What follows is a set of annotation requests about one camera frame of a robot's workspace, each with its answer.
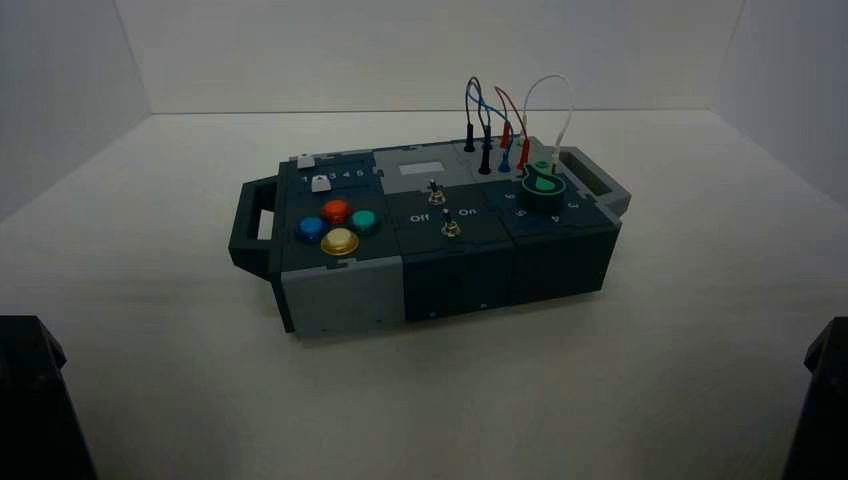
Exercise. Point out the white slider knob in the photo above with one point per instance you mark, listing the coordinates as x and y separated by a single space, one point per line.
320 183
305 161

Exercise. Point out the green push button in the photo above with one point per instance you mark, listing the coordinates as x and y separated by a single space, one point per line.
363 220

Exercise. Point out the pale rectangular display window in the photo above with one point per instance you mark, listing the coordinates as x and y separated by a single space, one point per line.
419 168

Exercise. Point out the yellow push button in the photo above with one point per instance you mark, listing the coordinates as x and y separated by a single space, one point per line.
340 242

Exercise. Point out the red push button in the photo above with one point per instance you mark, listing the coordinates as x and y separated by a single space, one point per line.
336 210

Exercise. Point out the dark and grey control box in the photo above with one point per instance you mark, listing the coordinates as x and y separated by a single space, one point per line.
344 291

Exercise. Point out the blue push button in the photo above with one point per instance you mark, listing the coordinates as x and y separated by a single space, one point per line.
309 229

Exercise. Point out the black and green rotary knob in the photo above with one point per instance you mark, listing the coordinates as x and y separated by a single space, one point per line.
543 192

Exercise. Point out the metal toggle switch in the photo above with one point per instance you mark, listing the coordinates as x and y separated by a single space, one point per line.
434 194
450 226

